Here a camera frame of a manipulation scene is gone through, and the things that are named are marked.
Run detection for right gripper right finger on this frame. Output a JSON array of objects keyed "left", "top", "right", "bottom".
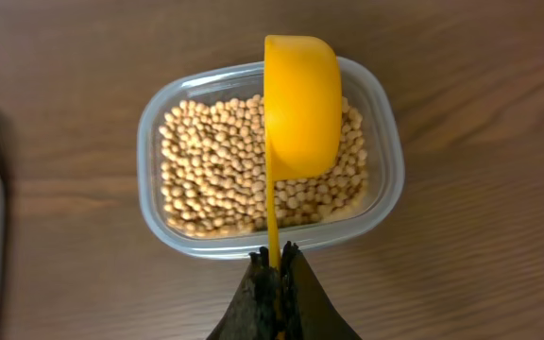
[{"left": 280, "top": 242, "right": 361, "bottom": 340}]

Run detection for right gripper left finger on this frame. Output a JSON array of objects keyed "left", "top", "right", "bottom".
[{"left": 207, "top": 246, "right": 280, "bottom": 340}]

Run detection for yellow measuring scoop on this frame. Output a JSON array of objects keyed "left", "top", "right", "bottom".
[{"left": 263, "top": 35, "right": 342, "bottom": 269}]

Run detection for clear plastic container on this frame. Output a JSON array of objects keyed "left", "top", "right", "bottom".
[{"left": 137, "top": 58, "right": 404, "bottom": 260}]

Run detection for pile of soybeans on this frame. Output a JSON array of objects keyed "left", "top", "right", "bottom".
[{"left": 158, "top": 94, "right": 368, "bottom": 238}]

